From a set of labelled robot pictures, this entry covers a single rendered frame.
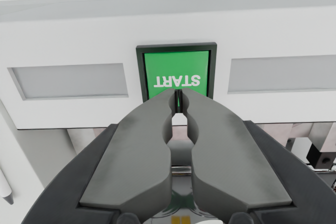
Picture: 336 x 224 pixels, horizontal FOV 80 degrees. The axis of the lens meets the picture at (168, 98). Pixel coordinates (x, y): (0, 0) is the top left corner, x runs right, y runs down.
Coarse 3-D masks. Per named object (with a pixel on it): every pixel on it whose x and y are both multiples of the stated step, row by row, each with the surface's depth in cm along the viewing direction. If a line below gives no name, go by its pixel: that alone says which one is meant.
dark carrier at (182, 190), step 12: (180, 180) 31; (324, 180) 30; (180, 192) 33; (192, 192) 33; (180, 204) 34; (192, 204) 34; (156, 216) 37; (168, 216) 36; (180, 216) 36; (192, 216) 36; (204, 216) 36
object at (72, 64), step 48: (96, 0) 25; (144, 0) 22; (192, 0) 19; (240, 0) 18; (288, 0) 16; (0, 48) 15; (48, 48) 15; (96, 48) 15; (240, 48) 14; (288, 48) 14; (0, 96) 17; (48, 96) 17; (96, 96) 17; (240, 96) 16; (288, 96) 16
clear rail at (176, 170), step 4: (308, 164) 29; (332, 164) 29; (172, 168) 30; (176, 168) 30; (180, 168) 30; (184, 168) 30; (188, 168) 30; (312, 168) 29; (332, 168) 29; (172, 172) 30; (176, 172) 30; (180, 172) 30; (184, 172) 30; (188, 172) 30; (316, 172) 29; (320, 172) 29; (324, 172) 29; (328, 172) 29
